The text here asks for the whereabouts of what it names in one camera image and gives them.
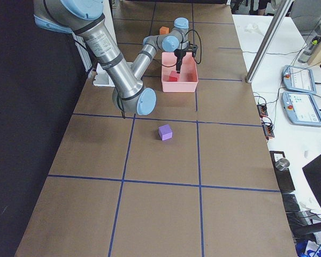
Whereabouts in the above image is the upper orange circuit board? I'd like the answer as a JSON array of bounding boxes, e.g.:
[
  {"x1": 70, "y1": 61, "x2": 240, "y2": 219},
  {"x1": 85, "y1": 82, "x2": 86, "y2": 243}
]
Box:
[{"x1": 257, "y1": 103, "x2": 268, "y2": 117}]

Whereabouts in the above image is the orange foam block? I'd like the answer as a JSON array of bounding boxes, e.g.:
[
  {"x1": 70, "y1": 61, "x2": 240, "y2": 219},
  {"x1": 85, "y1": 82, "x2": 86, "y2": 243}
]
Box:
[{"x1": 159, "y1": 26, "x2": 170, "y2": 35}]

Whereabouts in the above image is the small metal cup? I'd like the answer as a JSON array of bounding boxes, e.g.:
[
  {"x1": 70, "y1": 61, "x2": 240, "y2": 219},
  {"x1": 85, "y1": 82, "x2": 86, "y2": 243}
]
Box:
[{"x1": 274, "y1": 158, "x2": 290, "y2": 171}]

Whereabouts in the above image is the pink plastic bin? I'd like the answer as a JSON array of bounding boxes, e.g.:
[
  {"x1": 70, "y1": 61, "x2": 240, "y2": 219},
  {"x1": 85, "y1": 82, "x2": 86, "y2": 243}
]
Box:
[{"x1": 161, "y1": 52, "x2": 198, "y2": 93}]

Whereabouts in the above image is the lower orange circuit board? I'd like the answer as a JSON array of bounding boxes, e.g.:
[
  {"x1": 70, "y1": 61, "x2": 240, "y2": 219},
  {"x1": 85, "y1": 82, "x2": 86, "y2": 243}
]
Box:
[{"x1": 262, "y1": 122, "x2": 274, "y2": 140}]

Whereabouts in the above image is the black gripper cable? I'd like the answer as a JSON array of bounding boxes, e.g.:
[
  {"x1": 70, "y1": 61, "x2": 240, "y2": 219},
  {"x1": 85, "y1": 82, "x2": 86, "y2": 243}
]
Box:
[{"x1": 186, "y1": 29, "x2": 203, "y2": 65}]

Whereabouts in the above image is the purple foam block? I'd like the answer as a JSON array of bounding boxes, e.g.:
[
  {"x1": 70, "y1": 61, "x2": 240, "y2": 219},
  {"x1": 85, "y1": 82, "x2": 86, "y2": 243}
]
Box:
[{"x1": 158, "y1": 124, "x2": 173, "y2": 141}]

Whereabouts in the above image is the red foam block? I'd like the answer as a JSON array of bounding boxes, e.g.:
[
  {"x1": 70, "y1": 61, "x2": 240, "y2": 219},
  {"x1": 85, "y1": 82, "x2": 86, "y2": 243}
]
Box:
[{"x1": 169, "y1": 71, "x2": 180, "y2": 82}]

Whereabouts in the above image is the black box under cup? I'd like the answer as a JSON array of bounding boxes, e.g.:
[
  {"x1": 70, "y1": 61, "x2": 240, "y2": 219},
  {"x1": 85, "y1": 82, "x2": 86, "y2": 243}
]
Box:
[{"x1": 270, "y1": 150, "x2": 295, "y2": 194}]

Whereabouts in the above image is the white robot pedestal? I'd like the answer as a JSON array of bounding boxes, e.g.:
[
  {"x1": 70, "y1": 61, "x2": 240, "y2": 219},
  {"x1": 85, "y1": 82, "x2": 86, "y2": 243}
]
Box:
[{"x1": 86, "y1": 1, "x2": 136, "y2": 97}]

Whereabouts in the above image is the upper teach pendant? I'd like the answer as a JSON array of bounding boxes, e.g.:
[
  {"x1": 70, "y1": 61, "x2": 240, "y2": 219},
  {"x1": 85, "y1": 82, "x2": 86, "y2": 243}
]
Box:
[{"x1": 282, "y1": 65, "x2": 317, "y2": 94}]

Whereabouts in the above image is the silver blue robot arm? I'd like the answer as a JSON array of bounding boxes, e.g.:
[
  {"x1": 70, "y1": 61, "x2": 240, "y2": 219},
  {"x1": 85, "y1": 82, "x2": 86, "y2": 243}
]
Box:
[{"x1": 33, "y1": 0, "x2": 197, "y2": 116}]

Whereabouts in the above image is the orange circuit board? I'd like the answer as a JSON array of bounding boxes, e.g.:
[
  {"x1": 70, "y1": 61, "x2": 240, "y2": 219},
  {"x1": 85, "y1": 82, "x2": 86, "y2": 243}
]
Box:
[
  {"x1": 257, "y1": 103, "x2": 268, "y2": 117},
  {"x1": 262, "y1": 122, "x2": 274, "y2": 140}
]

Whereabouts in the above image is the aluminium frame post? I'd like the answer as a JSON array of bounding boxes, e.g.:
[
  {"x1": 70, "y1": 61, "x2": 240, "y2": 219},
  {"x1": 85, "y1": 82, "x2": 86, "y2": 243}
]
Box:
[{"x1": 245, "y1": 0, "x2": 293, "y2": 83}]

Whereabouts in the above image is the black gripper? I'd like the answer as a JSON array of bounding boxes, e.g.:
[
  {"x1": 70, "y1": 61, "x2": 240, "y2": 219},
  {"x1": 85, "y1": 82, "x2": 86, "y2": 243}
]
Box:
[{"x1": 174, "y1": 42, "x2": 197, "y2": 74}]

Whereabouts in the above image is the lower teach pendant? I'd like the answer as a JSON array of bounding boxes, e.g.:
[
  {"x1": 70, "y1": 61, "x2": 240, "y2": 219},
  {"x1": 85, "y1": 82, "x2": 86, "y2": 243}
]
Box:
[{"x1": 281, "y1": 91, "x2": 321, "y2": 127}]

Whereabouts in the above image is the teach pendant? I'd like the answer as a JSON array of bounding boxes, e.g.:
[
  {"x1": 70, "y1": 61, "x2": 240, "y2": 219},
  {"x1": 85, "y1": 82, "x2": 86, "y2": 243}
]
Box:
[
  {"x1": 282, "y1": 65, "x2": 317, "y2": 94},
  {"x1": 281, "y1": 91, "x2": 321, "y2": 127}
]

